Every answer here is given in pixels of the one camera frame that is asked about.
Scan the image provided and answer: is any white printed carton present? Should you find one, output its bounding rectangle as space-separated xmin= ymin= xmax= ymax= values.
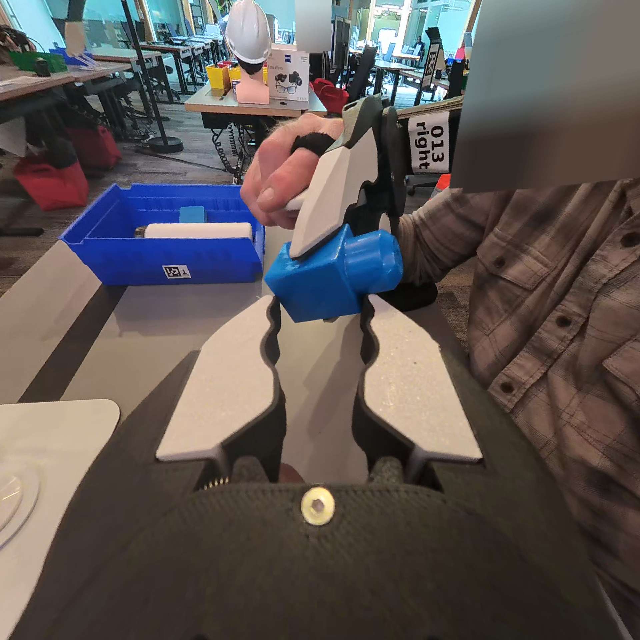
xmin=268 ymin=45 xmax=311 ymax=103

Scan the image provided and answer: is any yellow plastic bin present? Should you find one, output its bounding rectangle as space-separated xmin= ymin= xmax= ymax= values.
xmin=207 ymin=63 xmax=242 ymax=93

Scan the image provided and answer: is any red bucket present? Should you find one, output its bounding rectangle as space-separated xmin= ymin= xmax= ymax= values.
xmin=68 ymin=125 xmax=123 ymax=169
xmin=12 ymin=155 xmax=91 ymax=211

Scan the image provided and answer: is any blue single-stud plastic block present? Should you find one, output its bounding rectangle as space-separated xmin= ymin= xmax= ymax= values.
xmin=264 ymin=224 xmax=405 ymax=324

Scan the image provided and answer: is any white hard hat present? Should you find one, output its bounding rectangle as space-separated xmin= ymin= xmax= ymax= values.
xmin=224 ymin=0 xmax=274 ymax=64

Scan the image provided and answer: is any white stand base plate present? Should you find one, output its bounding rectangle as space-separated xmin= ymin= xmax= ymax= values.
xmin=0 ymin=399 xmax=121 ymax=640

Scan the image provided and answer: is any long wooden workbench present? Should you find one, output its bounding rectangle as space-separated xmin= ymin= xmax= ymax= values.
xmin=0 ymin=60 xmax=131 ymax=141

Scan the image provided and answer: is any white squeeze bottle black cap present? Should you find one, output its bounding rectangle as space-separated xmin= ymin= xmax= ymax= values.
xmin=135 ymin=222 xmax=255 ymax=242

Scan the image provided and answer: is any person's right hand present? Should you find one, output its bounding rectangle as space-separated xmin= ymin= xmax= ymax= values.
xmin=240 ymin=112 xmax=346 ymax=229

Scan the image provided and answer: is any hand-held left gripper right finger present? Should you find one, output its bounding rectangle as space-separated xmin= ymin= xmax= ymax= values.
xmin=352 ymin=293 xmax=484 ymax=463

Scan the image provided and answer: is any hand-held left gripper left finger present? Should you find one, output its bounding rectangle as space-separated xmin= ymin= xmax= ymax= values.
xmin=157 ymin=295 xmax=288 ymax=463

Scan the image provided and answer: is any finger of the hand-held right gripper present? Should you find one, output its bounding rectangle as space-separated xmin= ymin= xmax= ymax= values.
xmin=288 ymin=130 xmax=381 ymax=259

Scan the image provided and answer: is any blue plastic bin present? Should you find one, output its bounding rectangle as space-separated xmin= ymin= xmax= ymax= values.
xmin=60 ymin=183 xmax=267 ymax=287

